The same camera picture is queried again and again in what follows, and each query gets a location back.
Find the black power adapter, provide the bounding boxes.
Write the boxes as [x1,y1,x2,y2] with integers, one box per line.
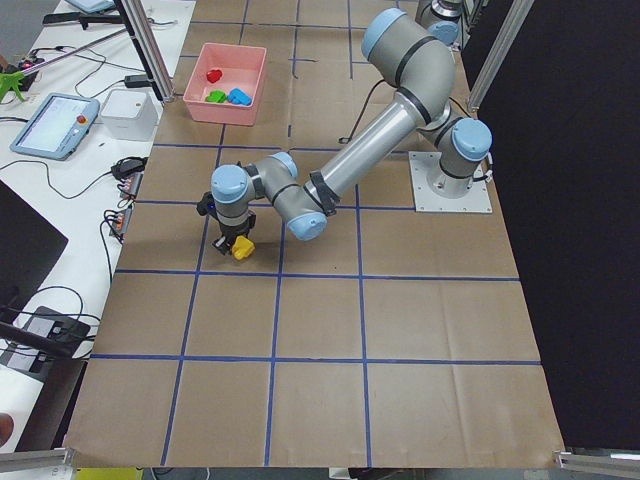
[123,74,151,88]

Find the brown paper table mat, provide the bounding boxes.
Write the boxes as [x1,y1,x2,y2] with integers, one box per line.
[65,1,563,469]

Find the red toy block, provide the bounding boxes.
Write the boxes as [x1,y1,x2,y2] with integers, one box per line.
[205,69,224,84]

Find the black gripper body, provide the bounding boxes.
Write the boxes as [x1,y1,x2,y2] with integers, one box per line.
[216,210,256,241]

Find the pink plastic box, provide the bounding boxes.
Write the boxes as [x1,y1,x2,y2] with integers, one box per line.
[183,43,267,126]

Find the blue toy block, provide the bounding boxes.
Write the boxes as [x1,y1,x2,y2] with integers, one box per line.
[226,88,253,106]

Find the tripod leg rod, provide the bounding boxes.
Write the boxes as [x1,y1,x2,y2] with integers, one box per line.
[1,28,128,96]

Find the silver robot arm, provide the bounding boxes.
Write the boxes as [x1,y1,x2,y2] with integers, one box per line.
[415,0,463,47]
[197,8,493,258]

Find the green toy block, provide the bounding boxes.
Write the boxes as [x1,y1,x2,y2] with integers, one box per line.
[205,90,227,104]

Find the yellow toy block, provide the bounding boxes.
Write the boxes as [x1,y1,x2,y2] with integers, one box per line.
[231,235,256,261]

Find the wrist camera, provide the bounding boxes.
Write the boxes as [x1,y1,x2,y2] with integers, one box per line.
[196,191,217,219]

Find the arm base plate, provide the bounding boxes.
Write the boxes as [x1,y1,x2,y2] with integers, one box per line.
[408,151,493,214]

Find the white square box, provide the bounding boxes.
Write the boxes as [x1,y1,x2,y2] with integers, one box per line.
[100,89,158,142]

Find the aluminium frame post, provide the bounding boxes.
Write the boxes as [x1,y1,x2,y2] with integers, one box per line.
[114,0,175,103]

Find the teach pendant tablet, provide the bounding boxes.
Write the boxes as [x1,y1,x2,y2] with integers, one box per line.
[10,93,101,161]

